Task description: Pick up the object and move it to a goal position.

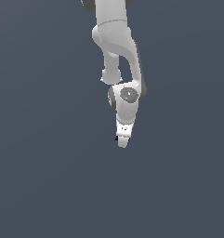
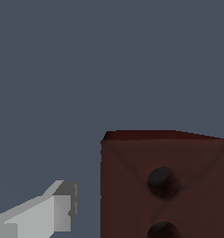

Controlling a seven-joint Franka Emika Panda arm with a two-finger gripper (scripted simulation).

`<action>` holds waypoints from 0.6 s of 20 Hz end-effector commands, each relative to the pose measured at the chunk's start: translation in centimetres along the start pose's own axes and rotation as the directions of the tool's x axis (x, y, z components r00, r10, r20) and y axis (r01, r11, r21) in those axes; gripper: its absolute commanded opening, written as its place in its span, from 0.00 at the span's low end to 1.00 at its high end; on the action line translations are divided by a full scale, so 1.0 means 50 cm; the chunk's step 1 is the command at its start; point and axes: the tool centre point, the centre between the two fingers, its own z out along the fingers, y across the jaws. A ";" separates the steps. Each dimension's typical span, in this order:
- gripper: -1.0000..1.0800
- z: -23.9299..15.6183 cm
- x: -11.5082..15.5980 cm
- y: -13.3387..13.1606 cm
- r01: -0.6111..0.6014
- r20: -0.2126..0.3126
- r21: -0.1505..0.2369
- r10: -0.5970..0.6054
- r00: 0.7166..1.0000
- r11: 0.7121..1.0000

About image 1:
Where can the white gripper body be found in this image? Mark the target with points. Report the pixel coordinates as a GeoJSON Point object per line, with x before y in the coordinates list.
{"type": "Point", "coordinates": [125, 128]}

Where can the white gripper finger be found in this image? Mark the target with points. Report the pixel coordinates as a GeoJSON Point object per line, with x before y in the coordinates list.
{"type": "Point", "coordinates": [126, 141]}
{"type": "Point", "coordinates": [121, 141]}

